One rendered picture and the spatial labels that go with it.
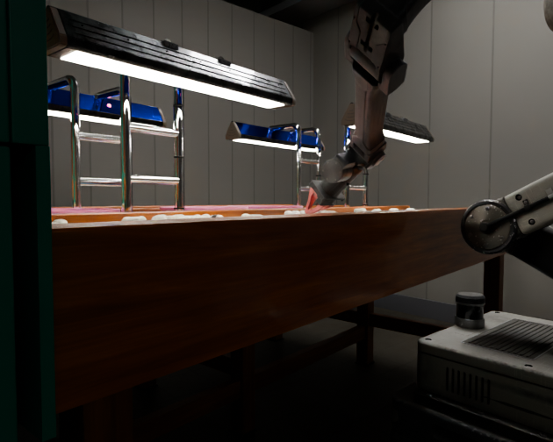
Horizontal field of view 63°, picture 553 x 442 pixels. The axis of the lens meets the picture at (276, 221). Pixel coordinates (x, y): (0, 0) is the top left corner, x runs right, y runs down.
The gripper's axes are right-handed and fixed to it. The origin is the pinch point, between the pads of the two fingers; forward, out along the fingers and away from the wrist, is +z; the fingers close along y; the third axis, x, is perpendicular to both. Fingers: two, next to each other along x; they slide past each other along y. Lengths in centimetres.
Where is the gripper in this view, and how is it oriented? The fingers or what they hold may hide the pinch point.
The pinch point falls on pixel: (307, 211)
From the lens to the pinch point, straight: 124.5
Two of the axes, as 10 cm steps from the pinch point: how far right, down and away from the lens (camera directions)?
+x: 5.0, 7.8, -3.8
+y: -6.5, 0.5, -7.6
